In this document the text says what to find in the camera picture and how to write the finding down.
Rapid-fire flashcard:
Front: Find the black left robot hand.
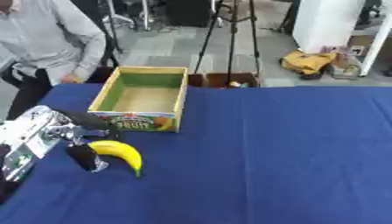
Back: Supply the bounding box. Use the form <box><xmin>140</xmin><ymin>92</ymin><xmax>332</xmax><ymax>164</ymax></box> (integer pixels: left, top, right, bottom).
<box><xmin>52</xmin><ymin>108</ymin><xmax>123</xmax><ymax>173</ymax></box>

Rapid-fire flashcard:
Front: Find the yellow toy banana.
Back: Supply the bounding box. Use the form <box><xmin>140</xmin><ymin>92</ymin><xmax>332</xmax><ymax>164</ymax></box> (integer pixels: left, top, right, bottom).
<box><xmin>87</xmin><ymin>140</ymin><xmax>144</xmax><ymax>179</ymax></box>

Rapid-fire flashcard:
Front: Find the cardboard box with green inside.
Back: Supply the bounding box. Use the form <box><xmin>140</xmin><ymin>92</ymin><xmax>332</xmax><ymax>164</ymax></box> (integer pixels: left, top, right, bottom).
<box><xmin>86</xmin><ymin>66</ymin><xmax>190</xmax><ymax>133</ymax></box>

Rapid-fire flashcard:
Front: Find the brown open cardboard box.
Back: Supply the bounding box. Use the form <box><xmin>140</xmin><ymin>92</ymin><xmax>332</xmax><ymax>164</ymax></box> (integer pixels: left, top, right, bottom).
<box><xmin>185</xmin><ymin>72</ymin><xmax>261</xmax><ymax>88</ymax></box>

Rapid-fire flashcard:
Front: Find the person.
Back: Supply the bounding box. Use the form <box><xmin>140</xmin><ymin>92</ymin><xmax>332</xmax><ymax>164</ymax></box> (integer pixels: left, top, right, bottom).
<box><xmin>0</xmin><ymin>0</ymin><xmax>108</xmax><ymax>121</ymax></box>

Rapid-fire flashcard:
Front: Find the black tripod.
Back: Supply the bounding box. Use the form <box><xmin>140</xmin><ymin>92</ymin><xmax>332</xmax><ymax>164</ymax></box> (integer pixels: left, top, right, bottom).
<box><xmin>192</xmin><ymin>0</ymin><xmax>263</xmax><ymax>88</ymax></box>

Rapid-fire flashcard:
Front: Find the yellow bag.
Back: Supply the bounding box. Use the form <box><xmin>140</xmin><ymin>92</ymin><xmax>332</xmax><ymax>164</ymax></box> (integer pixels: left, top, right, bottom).
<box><xmin>278</xmin><ymin>50</ymin><xmax>339</xmax><ymax>81</ymax></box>

